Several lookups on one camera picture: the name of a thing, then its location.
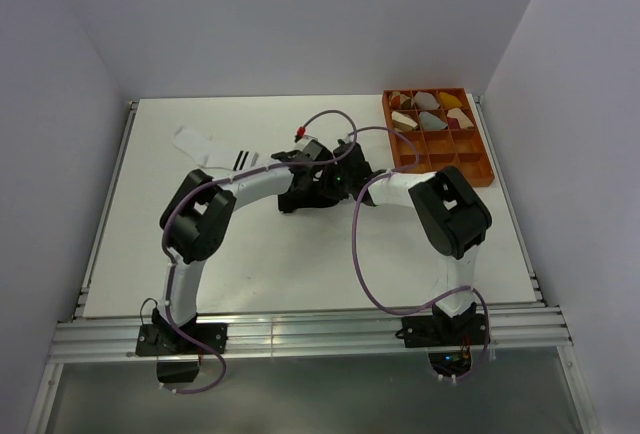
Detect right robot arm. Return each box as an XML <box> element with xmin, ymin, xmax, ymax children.
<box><xmin>333</xmin><ymin>140</ymin><xmax>492</xmax><ymax>344</ymax></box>

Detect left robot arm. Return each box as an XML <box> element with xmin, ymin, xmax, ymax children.
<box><xmin>150</xmin><ymin>137</ymin><xmax>339</xmax><ymax>353</ymax></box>

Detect white brown rolled sock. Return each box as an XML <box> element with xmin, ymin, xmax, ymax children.
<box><xmin>391</xmin><ymin>111</ymin><xmax>419</xmax><ymax>132</ymax></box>

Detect brown orange rolled sock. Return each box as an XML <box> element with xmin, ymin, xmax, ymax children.
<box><xmin>388</xmin><ymin>91</ymin><xmax>416</xmax><ymax>110</ymax></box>

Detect grey teal rolled sock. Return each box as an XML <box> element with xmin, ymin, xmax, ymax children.
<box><xmin>419</xmin><ymin>111</ymin><xmax>448</xmax><ymax>131</ymax></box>

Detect grey white rolled sock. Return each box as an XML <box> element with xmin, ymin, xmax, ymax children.
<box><xmin>413</xmin><ymin>91</ymin><xmax>440</xmax><ymax>110</ymax></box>

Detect orange compartment tray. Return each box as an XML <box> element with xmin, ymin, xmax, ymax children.
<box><xmin>382</xmin><ymin>87</ymin><xmax>495</xmax><ymax>188</ymax></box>

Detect pink maroon rolled sock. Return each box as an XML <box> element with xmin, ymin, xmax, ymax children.
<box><xmin>446</xmin><ymin>108</ymin><xmax>475</xmax><ymax>130</ymax></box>

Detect white sock black stripes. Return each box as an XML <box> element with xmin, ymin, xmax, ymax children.
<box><xmin>172</xmin><ymin>126</ymin><xmax>270</xmax><ymax>172</ymax></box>

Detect yellow rolled sock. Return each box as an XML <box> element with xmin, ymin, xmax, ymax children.
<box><xmin>439</xmin><ymin>91</ymin><xmax>464</xmax><ymax>110</ymax></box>

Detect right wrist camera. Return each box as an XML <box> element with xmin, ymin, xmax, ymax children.
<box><xmin>333</xmin><ymin>137</ymin><xmax>354</xmax><ymax>157</ymax></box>

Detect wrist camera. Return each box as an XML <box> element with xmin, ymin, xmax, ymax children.
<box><xmin>333</xmin><ymin>137</ymin><xmax>354</xmax><ymax>157</ymax></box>
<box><xmin>294</xmin><ymin>126</ymin><xmax>324</xmax><ymax>157</ymax></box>

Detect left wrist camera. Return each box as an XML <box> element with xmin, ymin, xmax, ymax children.
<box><xmin>294</xmin><ymin>126</ymin><xmax>324</xmax><ymax>157</ymax></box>

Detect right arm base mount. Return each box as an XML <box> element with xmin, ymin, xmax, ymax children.
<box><xmin>395</xmin><ymin>314</ymin><xmax>488</xmax><ymax>348</ymax></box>

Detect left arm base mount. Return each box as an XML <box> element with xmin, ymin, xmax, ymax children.
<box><xmin>135</xmin><ymin>323</ymin><xmax>228</xmax><ymax>357</ymax></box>

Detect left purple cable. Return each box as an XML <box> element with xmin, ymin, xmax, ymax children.
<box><xmin>162</xmin><ymin>110</ymin><xmax>359</xmax><ymax>395</ymax></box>

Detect aluminium front rail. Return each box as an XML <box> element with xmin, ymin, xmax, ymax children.
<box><xmin>47</xmin><ymin>304</ymin><xmax>573</xmax><ymax>364</ymax></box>

